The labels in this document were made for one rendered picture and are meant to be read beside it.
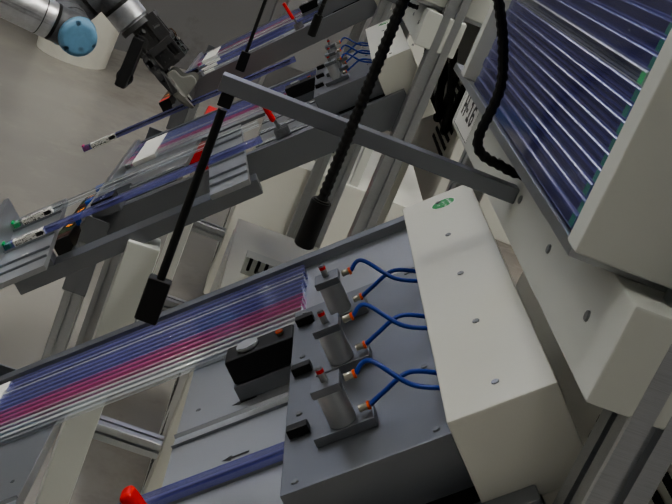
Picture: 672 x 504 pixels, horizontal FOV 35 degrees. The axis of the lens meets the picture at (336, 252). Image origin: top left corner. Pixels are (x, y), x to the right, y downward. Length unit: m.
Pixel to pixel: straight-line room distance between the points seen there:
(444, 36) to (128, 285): 0.75
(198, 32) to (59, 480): 5.41
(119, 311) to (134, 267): 0.09
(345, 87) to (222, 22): 5.25
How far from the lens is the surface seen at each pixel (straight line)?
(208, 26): 7.36
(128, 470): 2.85
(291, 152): 2.14
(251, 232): 2.85
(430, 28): 2.06
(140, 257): 1.98
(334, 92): 2.16
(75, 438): 2.16
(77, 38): 2.17
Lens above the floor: 1.54
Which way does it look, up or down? 18 degrees down
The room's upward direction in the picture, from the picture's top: 23 degrees clockwise
